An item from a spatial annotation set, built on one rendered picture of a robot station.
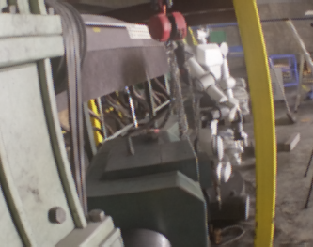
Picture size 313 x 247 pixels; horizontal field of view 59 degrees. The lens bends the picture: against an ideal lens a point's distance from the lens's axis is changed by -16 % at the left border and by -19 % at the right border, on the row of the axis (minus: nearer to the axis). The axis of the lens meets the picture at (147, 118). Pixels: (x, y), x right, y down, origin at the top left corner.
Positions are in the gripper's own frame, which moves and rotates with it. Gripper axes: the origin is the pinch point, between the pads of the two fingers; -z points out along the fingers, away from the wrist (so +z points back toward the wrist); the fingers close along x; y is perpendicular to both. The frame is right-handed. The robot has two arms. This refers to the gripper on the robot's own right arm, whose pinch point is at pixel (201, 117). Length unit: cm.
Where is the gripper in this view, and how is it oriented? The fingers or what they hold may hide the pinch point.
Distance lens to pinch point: 178.8
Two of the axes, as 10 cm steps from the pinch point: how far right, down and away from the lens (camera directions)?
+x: -4.7, -0.8, 8.8
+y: -1.6, -9.7, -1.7
